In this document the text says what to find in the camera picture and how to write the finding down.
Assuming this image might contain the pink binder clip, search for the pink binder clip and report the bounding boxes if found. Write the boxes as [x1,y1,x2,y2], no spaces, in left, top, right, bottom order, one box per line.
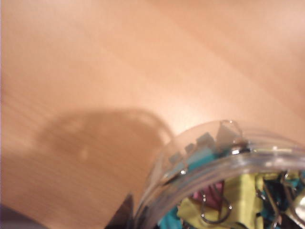
[192,180,226,204]

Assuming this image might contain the clear round plastic clip box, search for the clear round plastic clip box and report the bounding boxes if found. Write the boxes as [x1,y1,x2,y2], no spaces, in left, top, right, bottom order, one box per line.
[132,119,305,229]

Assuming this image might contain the yellow binder clip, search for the yellow binder clip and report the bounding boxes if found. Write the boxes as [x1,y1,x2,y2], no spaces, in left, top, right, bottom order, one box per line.
[178,173,264,229]

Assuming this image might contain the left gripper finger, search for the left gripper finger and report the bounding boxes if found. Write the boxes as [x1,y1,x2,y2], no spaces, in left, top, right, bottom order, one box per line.
[106,194,134,229]

